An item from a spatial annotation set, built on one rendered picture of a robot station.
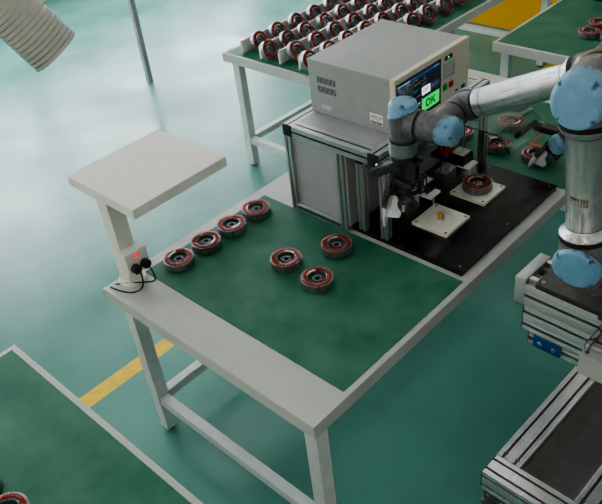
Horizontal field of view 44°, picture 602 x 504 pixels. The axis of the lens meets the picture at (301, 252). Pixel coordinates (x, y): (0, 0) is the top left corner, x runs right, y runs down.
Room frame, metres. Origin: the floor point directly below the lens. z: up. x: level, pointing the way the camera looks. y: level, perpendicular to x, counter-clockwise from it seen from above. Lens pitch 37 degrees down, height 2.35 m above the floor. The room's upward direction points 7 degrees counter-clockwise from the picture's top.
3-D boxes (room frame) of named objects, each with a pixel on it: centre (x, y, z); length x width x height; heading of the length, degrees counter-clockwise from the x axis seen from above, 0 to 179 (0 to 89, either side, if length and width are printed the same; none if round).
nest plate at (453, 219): (2.20, -0.52, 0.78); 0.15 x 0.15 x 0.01; 43
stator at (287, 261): (2.09, 0.06, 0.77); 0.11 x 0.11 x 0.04
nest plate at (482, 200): (2.37, -0.70, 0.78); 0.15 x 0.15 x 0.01; 43
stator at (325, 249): (2.14, -0.13, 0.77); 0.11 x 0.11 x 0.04
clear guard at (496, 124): (2.42, -0.74, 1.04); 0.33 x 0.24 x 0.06; 43
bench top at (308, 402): (2.47, -0.44, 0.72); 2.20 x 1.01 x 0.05; 133
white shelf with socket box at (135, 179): (2.10, 0.45, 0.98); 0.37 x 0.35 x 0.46; 133
